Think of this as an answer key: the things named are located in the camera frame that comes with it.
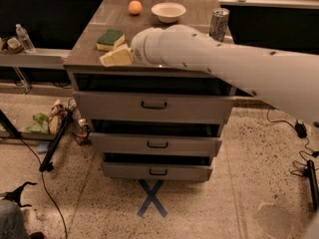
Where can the grey three-drawer cabinet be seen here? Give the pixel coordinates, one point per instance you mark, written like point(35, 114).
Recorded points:
point(146, 122)

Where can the silver drink can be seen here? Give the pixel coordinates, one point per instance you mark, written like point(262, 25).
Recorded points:
point(219, 23)

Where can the snack bag pile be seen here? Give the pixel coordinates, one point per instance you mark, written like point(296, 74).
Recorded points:
point(56, 117)

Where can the black stand right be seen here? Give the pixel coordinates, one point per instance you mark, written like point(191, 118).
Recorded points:
point(311, 174)

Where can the green and yellow sponge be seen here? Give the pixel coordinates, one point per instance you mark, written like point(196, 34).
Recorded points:
point(110, 40)

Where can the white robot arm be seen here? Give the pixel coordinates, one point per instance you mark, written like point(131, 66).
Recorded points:
point(286, 80)

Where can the black clamp lower left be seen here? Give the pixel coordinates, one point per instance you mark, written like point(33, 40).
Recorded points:
point(15, 195)

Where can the blue tape cross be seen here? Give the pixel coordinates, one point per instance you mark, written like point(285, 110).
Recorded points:
point(152, 198)

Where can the green crumpled bag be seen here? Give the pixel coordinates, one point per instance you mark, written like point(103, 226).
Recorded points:
point(40, 124)

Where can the black tripod leg left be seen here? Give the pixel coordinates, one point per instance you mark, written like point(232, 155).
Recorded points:
point(47, 164)

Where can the orange fruit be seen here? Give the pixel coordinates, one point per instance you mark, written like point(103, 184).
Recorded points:
point(135, 7)

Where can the clear plastic water bottle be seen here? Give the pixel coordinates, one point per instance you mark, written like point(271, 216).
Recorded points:
point(25, 39)

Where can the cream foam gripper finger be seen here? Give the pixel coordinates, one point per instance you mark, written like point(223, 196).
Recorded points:
point(121, 56)

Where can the brown tray with items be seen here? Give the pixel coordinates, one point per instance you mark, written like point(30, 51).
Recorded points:
point(10, 46)

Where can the black power adapter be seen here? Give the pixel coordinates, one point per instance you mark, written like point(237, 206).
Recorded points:
point(300, 129)

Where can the white paper bowl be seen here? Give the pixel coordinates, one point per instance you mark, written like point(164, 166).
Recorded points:
point(168, 12)

